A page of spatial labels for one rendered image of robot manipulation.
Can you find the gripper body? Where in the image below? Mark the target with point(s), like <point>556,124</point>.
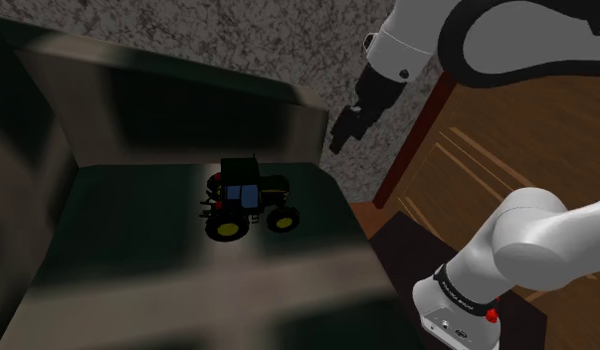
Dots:
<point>377,94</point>

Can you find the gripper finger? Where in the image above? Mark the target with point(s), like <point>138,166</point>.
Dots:
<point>341,130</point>

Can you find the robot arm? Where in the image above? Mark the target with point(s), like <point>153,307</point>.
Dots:
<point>532,242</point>

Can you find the dark green sofa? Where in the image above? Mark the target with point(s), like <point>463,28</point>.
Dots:
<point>134,218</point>

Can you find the toy tractor with yellow wheels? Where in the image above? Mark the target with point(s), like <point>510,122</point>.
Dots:
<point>246,196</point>

